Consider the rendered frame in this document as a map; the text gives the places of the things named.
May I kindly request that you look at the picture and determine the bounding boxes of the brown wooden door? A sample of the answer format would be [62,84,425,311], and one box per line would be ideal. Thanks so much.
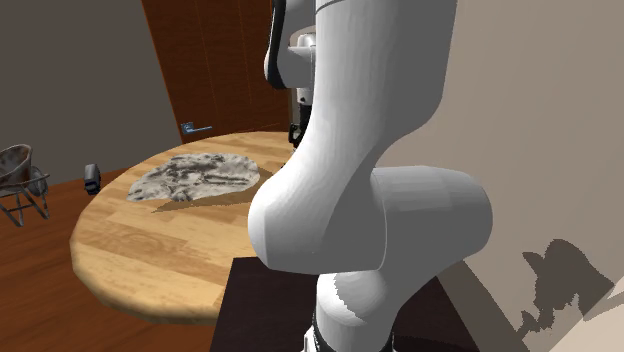
[140,0,295,145]

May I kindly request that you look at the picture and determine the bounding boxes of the grey mottled flat slab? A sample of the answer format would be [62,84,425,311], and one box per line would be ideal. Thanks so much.
[126,152,262,204]

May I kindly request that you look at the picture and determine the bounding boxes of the round wooden table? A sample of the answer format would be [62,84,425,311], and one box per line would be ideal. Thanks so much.
[69,130,313,326]

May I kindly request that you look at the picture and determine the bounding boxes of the dark robot stand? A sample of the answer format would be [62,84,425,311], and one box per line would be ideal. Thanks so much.
[209,256,482,352]

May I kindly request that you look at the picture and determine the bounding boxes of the small black device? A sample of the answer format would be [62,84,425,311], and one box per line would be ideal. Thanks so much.
[83,163,103,196]

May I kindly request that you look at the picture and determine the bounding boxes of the grey wheelbarrow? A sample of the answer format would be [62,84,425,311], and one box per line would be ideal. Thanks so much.
[0,143,52,228]

